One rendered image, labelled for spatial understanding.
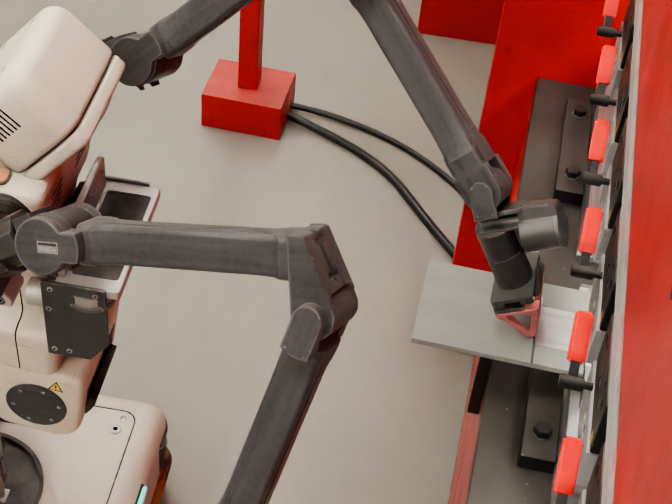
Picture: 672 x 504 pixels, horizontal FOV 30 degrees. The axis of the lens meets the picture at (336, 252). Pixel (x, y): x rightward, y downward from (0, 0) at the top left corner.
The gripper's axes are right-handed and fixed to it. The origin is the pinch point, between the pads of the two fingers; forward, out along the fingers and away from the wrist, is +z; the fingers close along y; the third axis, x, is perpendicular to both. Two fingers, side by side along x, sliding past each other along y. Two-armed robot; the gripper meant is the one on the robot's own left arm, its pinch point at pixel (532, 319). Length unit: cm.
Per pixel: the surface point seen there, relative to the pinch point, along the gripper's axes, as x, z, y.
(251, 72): 116, 34, 162
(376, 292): 77, 74, 100
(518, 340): 1.9, 0.6, -3.6
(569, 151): 2, 11, 59
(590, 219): -16.3, -24.5, -8.7
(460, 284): 11.2, -4.2, 5.8
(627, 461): -27, -36, -61
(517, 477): 4.1, 13.6, -19.6
